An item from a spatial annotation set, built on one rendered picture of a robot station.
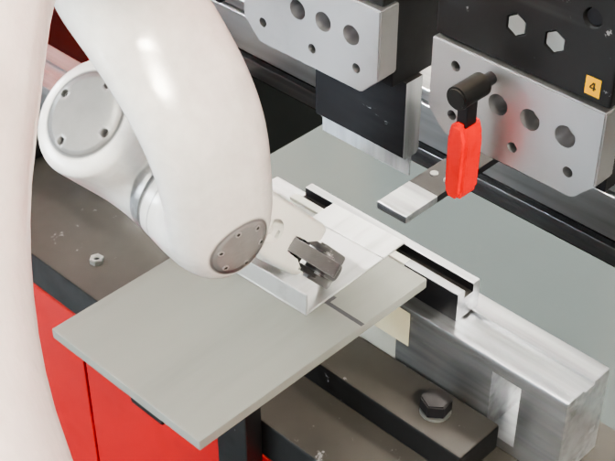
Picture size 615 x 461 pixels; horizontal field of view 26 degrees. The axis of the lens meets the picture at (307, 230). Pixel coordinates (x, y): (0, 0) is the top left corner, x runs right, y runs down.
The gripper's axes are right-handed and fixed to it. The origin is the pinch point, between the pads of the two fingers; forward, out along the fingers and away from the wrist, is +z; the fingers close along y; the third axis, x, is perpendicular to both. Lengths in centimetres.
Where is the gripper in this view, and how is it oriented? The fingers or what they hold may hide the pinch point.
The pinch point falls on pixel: (297, 251)
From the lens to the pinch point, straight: 113.1
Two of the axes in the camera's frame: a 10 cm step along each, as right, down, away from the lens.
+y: -7.5, -4.1, 5.2
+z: 4.3, 3.0, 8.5
